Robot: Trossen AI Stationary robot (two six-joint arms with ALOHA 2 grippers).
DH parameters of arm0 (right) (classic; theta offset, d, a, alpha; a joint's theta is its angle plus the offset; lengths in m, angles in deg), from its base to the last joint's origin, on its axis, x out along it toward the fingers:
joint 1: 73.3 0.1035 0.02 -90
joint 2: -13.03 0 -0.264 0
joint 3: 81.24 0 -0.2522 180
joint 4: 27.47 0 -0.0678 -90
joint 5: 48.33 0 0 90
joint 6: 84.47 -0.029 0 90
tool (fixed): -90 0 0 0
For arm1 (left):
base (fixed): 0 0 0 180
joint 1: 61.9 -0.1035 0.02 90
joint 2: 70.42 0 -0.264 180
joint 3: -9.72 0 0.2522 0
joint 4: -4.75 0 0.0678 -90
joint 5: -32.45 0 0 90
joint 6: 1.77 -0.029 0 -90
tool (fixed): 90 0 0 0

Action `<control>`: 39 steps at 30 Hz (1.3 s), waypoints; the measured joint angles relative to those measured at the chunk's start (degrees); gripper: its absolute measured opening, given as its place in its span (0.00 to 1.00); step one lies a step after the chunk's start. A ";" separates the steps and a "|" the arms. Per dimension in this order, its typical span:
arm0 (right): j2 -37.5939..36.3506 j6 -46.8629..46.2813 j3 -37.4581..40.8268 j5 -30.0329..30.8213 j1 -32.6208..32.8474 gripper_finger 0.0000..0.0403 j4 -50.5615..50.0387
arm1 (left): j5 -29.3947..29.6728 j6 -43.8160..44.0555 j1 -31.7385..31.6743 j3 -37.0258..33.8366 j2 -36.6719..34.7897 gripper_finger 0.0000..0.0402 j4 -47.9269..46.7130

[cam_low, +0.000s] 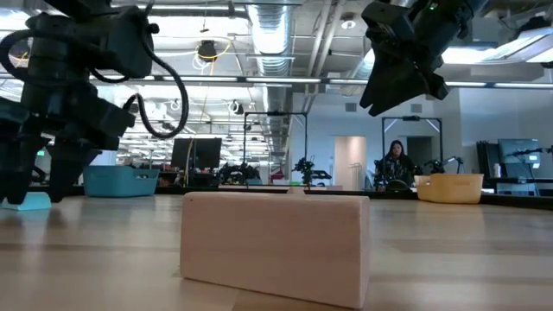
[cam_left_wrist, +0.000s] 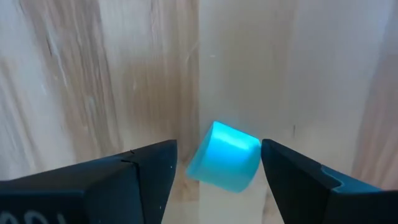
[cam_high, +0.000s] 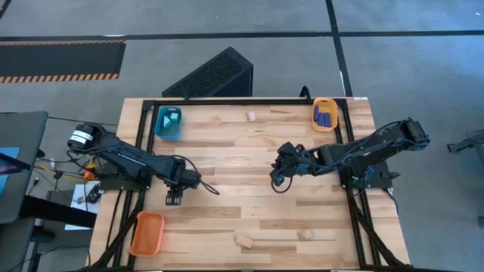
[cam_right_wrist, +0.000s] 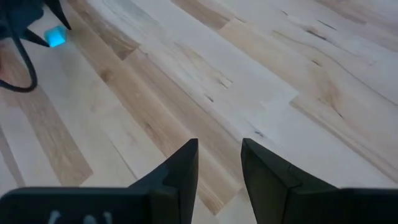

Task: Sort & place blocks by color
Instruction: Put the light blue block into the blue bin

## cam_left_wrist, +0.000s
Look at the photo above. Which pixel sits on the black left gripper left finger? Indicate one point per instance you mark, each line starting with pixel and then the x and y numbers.
pixel 93 193

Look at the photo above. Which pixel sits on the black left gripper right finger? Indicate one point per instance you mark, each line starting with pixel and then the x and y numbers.
pixel 311 199

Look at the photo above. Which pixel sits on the light blue block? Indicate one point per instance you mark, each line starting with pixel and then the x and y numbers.
pixel 224 161

